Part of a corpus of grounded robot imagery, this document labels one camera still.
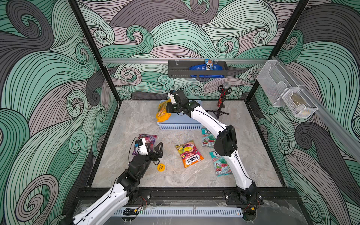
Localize clear plastic wall bin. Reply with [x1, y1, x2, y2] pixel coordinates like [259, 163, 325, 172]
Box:
[257, 60, 295, 107]

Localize white slotted cable duct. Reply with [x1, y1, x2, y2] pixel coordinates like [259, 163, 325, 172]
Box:
[112, 207, 244, 218]

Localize purple Fox's berries bag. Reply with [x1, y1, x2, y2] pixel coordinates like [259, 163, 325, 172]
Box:
[132, 134, 158, 155]

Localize black wall shelf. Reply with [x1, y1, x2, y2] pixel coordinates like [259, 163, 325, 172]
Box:
[168, 60, 229, 78]

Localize small snack packet on shelf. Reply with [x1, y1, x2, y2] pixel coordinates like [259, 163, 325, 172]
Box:
[204, 59, 214, 71]

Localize light blue plastic basket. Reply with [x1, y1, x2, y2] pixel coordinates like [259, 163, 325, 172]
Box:
[157, 113, 203, 130]

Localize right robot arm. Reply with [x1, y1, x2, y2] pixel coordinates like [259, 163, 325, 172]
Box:
[166, 89, 260, 206]

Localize orange Fox's fruits bag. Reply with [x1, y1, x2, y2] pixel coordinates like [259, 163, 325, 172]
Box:
[175, 140, 204, 168]

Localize blue package on shelf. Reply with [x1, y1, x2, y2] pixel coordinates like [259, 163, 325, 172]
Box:
[189, 64, 225, 78]

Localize yellow round token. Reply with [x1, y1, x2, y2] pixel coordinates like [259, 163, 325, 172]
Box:
[157, 163, 166, 172]

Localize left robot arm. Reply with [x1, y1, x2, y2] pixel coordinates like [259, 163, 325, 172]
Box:
[60, 142, 163, 225]

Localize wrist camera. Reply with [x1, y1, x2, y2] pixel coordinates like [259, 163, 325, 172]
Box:
[135, 138, 149, 155]
[168, 90, 178, 104]

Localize yellow mango candy bag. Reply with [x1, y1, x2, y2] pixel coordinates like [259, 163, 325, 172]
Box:
[156, 99, 172, 123]

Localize green Fox's mint bag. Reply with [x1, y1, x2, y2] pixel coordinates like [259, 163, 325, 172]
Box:
[209, 151, 232, 176]
[202, 127, 216, 147]

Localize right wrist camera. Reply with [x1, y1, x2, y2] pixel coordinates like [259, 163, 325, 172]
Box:
[168, 90, 178, 104]

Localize aluminium rail back wall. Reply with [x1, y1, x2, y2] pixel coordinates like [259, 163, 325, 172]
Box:
[102, 57, 267, 64]

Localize red microphone on tripod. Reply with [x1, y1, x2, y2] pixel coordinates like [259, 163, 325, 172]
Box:
[206, 82, 232, 119]

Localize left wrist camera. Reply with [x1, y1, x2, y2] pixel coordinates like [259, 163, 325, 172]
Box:
[135, 138, 149, 155]

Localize small clear bin with contents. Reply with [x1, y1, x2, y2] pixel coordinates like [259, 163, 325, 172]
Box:
[282, 88, 318, 119]

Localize aluminium rail wall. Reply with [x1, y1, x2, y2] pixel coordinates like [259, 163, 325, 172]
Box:
[271, 56, 360, 162]
[102, 57, 267, 64]

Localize aluminium rail right wall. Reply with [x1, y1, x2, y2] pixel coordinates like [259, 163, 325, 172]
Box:
[271, 56, 360, 162]

